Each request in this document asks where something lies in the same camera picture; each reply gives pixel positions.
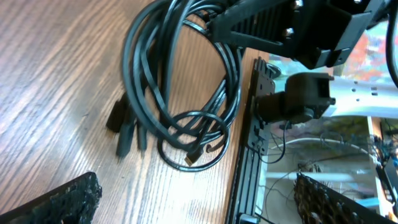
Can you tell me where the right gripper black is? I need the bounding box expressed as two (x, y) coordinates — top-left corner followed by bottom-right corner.
(208, 0), (392, 69)

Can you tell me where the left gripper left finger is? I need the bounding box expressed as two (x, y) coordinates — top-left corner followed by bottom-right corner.
(1, 172), (102, 224)

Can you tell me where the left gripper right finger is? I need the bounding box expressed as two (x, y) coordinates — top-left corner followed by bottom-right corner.
(294, 173), (394, 224)

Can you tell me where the black USB cable bundle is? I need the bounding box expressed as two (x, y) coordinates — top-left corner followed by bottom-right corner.
(105, 0), (245, 173)

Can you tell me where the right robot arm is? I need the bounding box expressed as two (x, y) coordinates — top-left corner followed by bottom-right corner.
(208, 0), (397, 123)

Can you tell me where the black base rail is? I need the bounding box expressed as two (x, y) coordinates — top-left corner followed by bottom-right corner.
(225, 57), (277, 223)

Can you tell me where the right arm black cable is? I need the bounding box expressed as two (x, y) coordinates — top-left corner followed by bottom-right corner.
(385, 0), (398, 88)

